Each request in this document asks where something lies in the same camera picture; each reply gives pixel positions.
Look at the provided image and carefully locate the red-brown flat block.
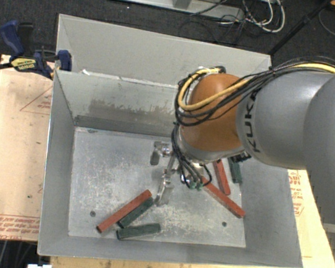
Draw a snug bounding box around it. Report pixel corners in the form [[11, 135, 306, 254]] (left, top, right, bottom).
[[195, 175, 251, 220], [96, 182, 154, 241], [207, 157, 236, 197]]

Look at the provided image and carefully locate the dark green flat block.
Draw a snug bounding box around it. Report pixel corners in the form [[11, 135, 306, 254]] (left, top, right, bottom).
[[117, 192, 155, 233], [224, 156, 247, 186], [114, 217, 162, 246]]

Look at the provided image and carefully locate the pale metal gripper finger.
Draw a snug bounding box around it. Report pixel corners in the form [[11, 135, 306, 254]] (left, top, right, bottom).
[[154, 174, 169, 206], [160, 181, 176, 208]]

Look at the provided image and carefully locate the grey metal bin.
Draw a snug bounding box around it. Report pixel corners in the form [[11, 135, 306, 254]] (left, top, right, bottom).
[[23, 13, 335, 268]]

